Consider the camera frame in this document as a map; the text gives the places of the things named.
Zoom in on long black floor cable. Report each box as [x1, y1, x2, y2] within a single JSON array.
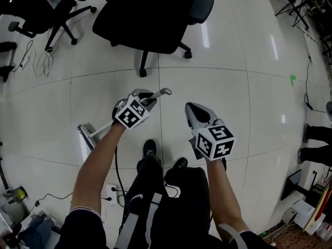
[[303, 56, 331, 113]]

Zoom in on black panel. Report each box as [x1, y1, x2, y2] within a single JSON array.
[[281, 169, 303, 201]]

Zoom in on mesh waste basket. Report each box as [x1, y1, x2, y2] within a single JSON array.
[[14, 186, 29, 202]]

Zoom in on blue cloth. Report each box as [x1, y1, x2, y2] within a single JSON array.
[[22, 214, 57, 245]]

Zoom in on thin black cable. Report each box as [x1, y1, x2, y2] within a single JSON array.
[[11, 39, 34, 72]]

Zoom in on brown floor mat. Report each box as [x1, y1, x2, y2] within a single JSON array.
[[260, 223, 332, 249]]

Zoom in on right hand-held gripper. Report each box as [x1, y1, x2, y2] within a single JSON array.
[[184, 102, 236, 162]]

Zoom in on black cable with adapter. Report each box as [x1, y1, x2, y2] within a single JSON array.
[[34, 192, 74, 208]]

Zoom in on person's black shoe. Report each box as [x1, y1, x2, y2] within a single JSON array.
[[172, 157, 189, 169], [142, 139, 158, 157]]

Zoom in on person's right black shoe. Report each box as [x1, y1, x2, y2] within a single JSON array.
[[172, 157, 189, 169]]

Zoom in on person's dark shirt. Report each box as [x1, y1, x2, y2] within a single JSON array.
[[59, 207, 277, 249]]

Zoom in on clear plastic bottle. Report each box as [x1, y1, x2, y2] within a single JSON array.
[[315, 221, 332, 241]]

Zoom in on thick black cable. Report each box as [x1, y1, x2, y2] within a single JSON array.
[[114, 146, 130, 199]]

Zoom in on person's left forearm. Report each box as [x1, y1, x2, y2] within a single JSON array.
[[70, 123, 128, 216]]

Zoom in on grey broom with white handle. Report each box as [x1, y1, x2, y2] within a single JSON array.
[[77, 87, 173, 151]]

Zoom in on person's left black shoe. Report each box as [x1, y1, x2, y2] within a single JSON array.
[[142, 139, 158, 157]]

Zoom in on person's white harness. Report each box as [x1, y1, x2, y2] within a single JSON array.
[[217, 223, 249, 249]]

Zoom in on white cable tangle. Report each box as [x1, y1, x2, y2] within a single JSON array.
[[33, 50, 54, 78]]

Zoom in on person's black trousers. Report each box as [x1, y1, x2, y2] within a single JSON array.
[[124, 154, 211, 249]]

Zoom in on white storage box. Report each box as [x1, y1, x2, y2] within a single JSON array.
[[0, 209, 63, 249]]

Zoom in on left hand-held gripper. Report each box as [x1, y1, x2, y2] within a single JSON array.
[[112, 88, 159, 130]]

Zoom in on black mesh office chair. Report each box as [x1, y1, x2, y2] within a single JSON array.
[[92, 0, 215, 78]]

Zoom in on white socket block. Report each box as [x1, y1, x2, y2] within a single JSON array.
[[100, 182, 118, 206]]

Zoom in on red board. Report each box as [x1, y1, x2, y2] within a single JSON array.
[[302, 185, 332, 232]]

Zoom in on person's right forearm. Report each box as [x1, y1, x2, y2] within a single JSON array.
[[206, 157, 251, 233]]

